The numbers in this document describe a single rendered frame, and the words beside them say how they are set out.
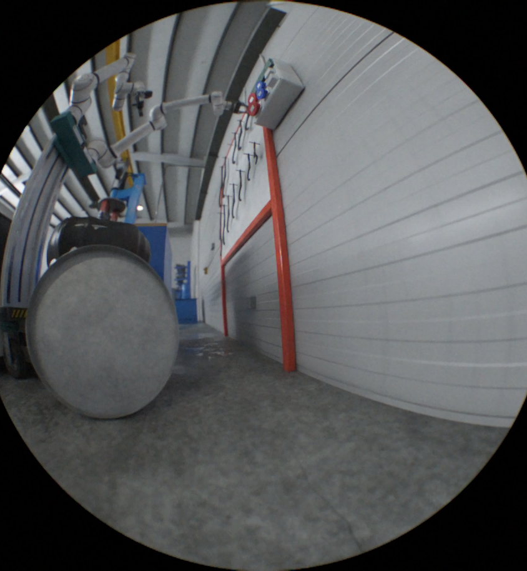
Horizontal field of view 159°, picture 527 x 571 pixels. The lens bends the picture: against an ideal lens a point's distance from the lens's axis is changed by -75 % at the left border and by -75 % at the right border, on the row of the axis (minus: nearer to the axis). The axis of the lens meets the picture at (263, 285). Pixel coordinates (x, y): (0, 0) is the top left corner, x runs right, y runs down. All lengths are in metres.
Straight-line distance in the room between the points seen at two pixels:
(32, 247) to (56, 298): 0.89
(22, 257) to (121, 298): 1.01
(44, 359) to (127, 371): 0.30
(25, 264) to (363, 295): 1.75
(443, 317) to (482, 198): 0.27
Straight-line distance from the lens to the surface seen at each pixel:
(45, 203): 1.70
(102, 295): 0.68
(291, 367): 0.91
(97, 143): 1.97
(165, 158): 9.23
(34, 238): 1.60
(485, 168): 0.52
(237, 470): 0.42
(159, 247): 1.39
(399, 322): 0.52
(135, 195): 3.74
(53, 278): 0.76
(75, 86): 1.66
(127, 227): 0.82
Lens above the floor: 0.31
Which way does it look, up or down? 7 degrees up
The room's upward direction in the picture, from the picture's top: 4 degrees counter-clockwise
